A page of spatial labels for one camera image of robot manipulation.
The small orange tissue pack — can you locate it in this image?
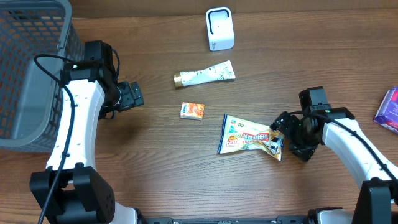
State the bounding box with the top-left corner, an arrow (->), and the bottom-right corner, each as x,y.
180,102 -> 205,121

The colourful snack bag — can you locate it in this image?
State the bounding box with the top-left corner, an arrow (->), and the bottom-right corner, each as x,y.
217,114 -> 284,161

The red purple pantyliner pack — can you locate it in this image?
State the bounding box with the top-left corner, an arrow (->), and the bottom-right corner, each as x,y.
374,86 -> 398,134

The white Pantene tube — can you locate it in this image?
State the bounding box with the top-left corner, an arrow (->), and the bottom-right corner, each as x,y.
174,60 -> 236,88

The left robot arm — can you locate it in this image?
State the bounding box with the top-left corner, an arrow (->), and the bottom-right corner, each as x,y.
29,40 -> 146,224

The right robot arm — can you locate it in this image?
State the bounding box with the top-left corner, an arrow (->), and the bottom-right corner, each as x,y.
271,86 -> 397,224

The white barcode scanner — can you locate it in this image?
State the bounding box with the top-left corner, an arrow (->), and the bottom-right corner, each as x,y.
205,7 -> 234,51

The grey plastic mesh basket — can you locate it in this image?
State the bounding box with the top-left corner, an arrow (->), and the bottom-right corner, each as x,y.
1,0 -> 84,152

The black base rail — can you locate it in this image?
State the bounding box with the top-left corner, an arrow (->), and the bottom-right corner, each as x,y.
136,207 -> 366,224

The left black cable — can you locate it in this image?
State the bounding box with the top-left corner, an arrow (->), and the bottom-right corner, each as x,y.
32,46 -> 122,224

